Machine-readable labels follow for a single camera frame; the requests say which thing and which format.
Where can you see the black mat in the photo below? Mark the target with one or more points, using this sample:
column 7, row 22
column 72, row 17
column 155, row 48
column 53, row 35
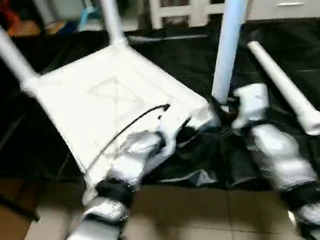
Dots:
column 198, row 49

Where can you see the teal and white pole tool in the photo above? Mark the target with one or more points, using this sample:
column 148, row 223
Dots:
column 89, row 15

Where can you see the white drawer unit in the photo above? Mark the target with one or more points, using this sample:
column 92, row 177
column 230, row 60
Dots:
column 293, row 4

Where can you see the white plastic table top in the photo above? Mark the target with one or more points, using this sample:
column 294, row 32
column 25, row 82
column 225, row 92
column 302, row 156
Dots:
column 109, row 97

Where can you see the brown cardboard box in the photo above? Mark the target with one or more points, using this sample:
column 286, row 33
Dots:
column 4, row 219

